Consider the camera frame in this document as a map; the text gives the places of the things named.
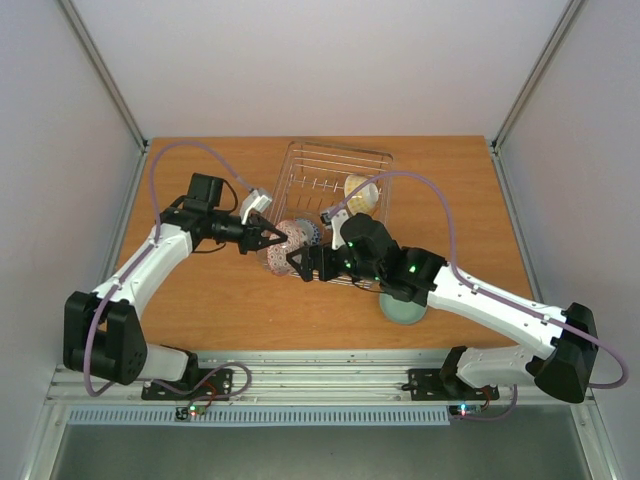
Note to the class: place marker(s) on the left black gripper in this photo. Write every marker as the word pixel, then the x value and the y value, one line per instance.
pixel 255 242

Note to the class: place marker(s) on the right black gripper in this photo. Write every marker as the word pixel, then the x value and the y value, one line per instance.
pixel 323 263

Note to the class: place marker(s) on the pink scale pattern bowl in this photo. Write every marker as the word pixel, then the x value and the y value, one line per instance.
pixel 276 255

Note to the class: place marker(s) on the red patterned bowl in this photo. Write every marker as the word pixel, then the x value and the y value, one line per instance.
pixel 312 231

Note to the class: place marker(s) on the yellow sun bowl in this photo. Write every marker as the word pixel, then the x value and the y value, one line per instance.
pixel 364 200

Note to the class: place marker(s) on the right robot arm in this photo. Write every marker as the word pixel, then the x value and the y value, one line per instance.
pixel 555 348

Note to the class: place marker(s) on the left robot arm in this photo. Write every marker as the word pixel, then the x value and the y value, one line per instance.
pixel 103 337

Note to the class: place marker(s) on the pale green bowl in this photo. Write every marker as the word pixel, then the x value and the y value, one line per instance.
pixel 400 312

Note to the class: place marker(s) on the left circuit board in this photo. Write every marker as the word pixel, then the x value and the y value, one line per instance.
pixel 189 413

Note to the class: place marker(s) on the circuit board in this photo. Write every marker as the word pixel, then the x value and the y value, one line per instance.
pixel 464 409
pixel 189 413

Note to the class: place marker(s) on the right circuit board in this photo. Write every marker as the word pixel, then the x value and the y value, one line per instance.
pixel 464 409

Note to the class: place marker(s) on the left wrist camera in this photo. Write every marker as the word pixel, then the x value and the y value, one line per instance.
pixel 258 200

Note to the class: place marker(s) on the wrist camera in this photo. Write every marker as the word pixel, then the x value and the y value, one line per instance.
pixel 334 224
pixel 258 200

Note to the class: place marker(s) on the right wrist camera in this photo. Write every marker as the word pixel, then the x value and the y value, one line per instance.
pixel 334 224

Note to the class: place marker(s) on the wire dish rack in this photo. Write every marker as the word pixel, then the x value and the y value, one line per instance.
pixel 312 179

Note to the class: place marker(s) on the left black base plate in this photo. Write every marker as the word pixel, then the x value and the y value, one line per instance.
pixel 194 383

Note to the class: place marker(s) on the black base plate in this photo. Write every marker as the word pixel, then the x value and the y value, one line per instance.
pixel 194 383
pixel 431 385

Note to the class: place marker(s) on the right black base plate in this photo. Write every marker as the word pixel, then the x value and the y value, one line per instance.
pixel 431 385

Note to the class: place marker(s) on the blue slotted cable duct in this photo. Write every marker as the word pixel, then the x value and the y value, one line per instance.
pixel 262 416

